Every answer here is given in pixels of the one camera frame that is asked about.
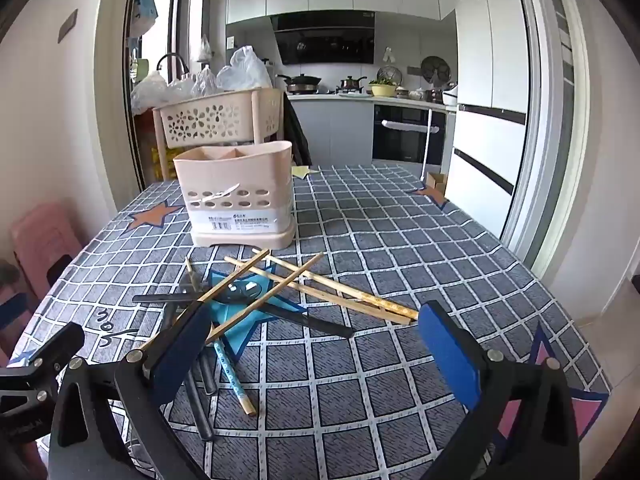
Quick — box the round metal steamer rack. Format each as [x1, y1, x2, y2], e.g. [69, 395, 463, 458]
[420, 56, 448, 83]

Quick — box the large white plastic bag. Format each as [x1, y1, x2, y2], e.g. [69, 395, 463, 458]
[216, 46, 273, 92]

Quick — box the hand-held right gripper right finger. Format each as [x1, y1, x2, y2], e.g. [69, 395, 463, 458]
[415, 301, 582, 480]

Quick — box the grey checked star tablecloth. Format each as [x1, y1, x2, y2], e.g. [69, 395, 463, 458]
[10, 162, 613, 480]

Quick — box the hanging blue white bag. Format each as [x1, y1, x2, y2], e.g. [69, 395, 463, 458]
[132, 0, 158, 31]

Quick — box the white refrigerator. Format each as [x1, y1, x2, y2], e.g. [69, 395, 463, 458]
[442, 0, 531, 228]

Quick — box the small clear plastic bag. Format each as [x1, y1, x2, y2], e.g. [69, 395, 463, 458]
[190, 65, 218, 97]

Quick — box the black plastic bag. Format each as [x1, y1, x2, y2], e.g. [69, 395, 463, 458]
[284, 92, 313, 166]

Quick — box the beige plastic utensil holder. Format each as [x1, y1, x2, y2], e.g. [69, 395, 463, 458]
[172, 141, 297, 249]

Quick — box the beige flower-cutout storage cart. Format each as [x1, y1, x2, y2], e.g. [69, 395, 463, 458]
[152, 87, 286, 181]

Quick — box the pink plastic stool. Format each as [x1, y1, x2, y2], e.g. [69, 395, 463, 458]
[10, 202, 83, 301]

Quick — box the grey kitchen counter cabinet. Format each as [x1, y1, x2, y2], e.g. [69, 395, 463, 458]
[287, 92, 458, 166]

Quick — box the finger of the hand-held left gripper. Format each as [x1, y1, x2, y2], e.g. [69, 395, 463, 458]
[0, 322, 86, 413]
[0, 291, 30, 331]

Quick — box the black wok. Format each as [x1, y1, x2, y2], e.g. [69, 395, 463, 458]
[277, 74, 323, 95]

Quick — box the crumpled clear plastic bag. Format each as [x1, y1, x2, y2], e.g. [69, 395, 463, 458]
[130, 72, 171, 113]

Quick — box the yellow packet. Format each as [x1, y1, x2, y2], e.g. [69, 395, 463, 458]
[150, 145, 177, 181]

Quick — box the white mop pole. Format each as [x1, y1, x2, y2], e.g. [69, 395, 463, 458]
[420, 107, 436, 181]

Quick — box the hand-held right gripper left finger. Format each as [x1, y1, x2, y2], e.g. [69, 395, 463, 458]
[47, 301, 212, 480]

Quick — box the black knife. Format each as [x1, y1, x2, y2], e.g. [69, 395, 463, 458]
[131, 291, 356, 340]

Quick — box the black arched faucet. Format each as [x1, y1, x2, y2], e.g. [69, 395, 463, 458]
[157, 53, 188, 78]

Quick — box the black built-in oven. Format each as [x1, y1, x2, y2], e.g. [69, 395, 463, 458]
[372, 102, 448, 166]

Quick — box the grey wall switch panel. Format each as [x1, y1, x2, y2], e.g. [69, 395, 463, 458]
[57, 9, 78, 43]

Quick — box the black range hood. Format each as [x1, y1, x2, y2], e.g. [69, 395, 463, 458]
[272, 10, 377, 66]

